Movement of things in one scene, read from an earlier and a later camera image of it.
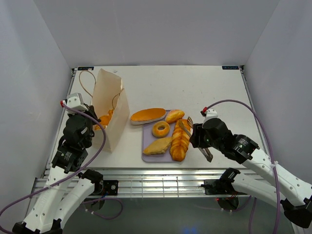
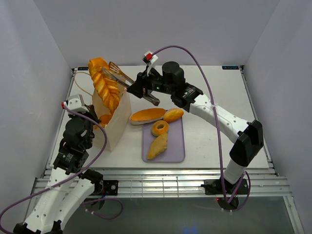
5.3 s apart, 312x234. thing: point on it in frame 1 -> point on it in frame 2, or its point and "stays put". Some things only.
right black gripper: (196, 138) -> (142, 82)
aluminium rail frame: (160, 182) stays put
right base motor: (217, 186) stays put
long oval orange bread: (147, 115) stays put
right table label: (230, 67) stays put
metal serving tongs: (187, 126) -> (115, 74)
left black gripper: (90, 111) stays put
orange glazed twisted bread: (105, 120) stays put
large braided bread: (180, 141) -> (107, 87)
